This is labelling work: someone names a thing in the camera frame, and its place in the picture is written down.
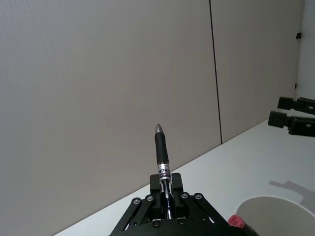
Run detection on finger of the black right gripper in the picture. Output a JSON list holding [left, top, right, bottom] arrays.
[[277, 96, 315, 116], [268, 110, 315, 138]]

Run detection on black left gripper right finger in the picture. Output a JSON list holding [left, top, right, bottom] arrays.
[[171, 173, 229, 226]]

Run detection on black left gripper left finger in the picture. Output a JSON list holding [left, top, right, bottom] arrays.
[[110, 174, 163, 236]]

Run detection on black pen with silver tip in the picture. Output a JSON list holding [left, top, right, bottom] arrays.
[[154, 123, 176, 220]]

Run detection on black marker with red cap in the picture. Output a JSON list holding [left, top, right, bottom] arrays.
[[227, 214, 259, 236]]

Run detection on white paper cup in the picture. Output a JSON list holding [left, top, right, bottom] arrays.
[[235, 195, 315, 236]]

